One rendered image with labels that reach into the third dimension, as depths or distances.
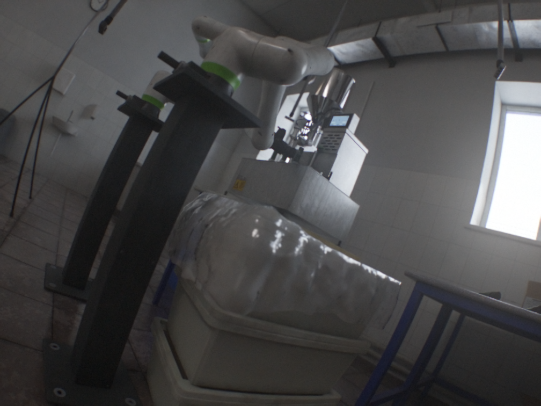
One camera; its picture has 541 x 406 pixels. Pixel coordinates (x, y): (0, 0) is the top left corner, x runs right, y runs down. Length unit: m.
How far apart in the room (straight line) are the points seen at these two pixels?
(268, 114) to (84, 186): 3.95
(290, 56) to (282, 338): 0.72
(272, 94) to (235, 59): 0.48
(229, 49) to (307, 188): 0.78
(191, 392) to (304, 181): 1.00
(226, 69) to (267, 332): 0.69
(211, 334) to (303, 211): 0.85
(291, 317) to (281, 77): 0.64
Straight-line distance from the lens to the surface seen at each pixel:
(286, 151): 1.63
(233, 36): 0.90
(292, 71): 0.82
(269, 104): 1.32
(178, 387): 0.76
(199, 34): 1.71
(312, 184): 1.41
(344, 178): 1.69
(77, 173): 4.91
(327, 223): 1.54
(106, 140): 4.92
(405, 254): 2.79
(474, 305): 1.16
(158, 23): 5.45
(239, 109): 0.77
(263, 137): 1.37
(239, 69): 0.87
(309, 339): 0.84
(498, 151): 3.45
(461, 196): 2.83
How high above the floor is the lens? 0.65
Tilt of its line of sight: 6 degrees up
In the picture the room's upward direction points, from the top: 25 degrees clockwise
